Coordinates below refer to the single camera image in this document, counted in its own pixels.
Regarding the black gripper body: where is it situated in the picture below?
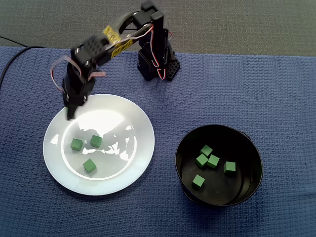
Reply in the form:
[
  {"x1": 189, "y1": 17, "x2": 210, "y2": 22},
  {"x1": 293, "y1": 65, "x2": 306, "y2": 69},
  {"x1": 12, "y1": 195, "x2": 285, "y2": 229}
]
[{"x1": 61, "y1": 74, "x2": 96, "y2": 107}]

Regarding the blue waffle cloth mat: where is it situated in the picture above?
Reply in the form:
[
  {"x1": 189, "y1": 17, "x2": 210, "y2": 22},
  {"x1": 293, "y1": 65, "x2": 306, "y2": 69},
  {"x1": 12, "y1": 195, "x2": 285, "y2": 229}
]
[{"x1": 0, "y1": 46, "x2": 316, "y2": 237}]

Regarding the long black cable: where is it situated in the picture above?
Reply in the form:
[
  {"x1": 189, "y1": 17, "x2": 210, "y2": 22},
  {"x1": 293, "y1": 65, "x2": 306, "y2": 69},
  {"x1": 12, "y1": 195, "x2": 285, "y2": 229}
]
[{"x1": 0, "y1": 45, "x2": 75, "y2": 86}]

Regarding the white round plate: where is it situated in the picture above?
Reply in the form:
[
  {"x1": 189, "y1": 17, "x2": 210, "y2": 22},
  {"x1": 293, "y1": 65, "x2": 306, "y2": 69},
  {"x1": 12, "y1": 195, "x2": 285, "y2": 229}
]
[{"x1": 42, "y1": 93, "x2": 156, "y2": 197}]

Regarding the black round container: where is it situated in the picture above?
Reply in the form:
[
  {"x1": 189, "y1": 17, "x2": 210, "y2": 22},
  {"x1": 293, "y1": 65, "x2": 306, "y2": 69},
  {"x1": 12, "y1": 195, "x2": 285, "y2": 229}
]
[{"x1": 174, "y1": 124, "x2": 264, "y2": 207}]

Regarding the thin black cable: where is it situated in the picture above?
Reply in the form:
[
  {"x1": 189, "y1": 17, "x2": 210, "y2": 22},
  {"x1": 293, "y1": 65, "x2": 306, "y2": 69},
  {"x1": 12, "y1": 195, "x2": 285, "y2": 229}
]
[{"x1": 0, "y1": 36, "x2": 28, "y2": 47}]

